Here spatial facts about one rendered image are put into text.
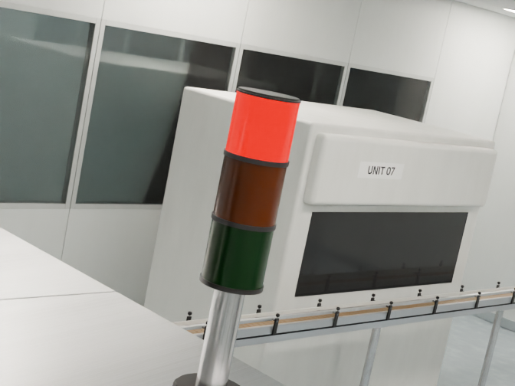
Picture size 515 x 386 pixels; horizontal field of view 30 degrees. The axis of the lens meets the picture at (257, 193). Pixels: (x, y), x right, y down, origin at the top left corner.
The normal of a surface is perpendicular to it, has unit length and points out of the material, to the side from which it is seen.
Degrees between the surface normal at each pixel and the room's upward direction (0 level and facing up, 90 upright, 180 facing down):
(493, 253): 90
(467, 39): 90
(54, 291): 0
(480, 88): 90
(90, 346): 0
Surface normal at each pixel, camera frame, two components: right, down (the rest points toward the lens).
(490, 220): -0.70, -0.01
